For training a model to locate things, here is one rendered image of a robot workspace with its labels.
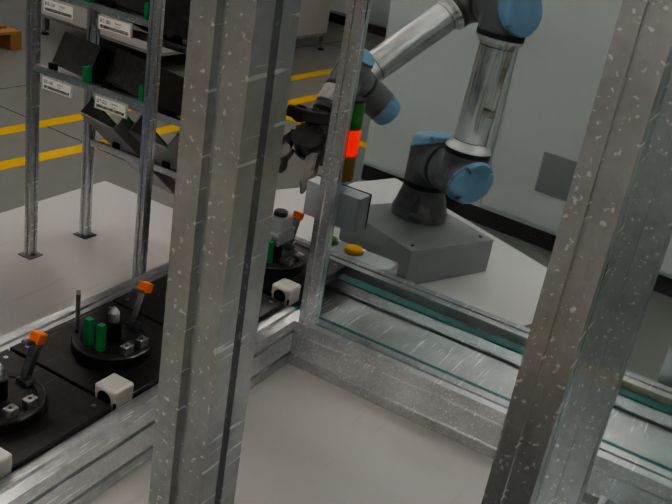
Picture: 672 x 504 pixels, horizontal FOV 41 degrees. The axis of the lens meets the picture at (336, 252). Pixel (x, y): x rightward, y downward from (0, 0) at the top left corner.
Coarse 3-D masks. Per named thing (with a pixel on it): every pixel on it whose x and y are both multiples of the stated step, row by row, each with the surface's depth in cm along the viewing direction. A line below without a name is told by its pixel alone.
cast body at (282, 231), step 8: (280, 208) 193; (272, 216) 191; (280, 216) 191; (288, 216) 192; (272, 224) 191; (280, 224) 190; (288, 224) 192; (272, 232) 191; (280, 232) 190; (288, 232) 193; (272, 240) 191; (280, 240) 191; (288, 240) 195
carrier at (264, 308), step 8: (160, 280) 181; (160, 288) 178; (120, 296) 173; (128, 296) 174; (136, 296) 174; (152, 296) 175; (160, 296) 175; (264, 296) 182; (120, 304) 171; (128, 304) 171; (152, 304) 172; (160, 304) 173; (264, 304) 179; (272, 304) 179; (280, 304) 180; (144, 312) 169; (152, 312) 169; (160, 312) 170; (264, 312) 176; (272, 312) 178; (152, 320) 168; (160, 320) 167
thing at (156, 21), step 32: (32, 0) 181; (160, 0) 165; (32, 32) 184; (96, 32) 199; (160, 32) 168; (32, 64) 186; (160, 64) 171; (32, 96) 189; (32, 128) 192; (32, 160) 195; (32, 192) 199; (32, 224) 202; (32, 256) 205
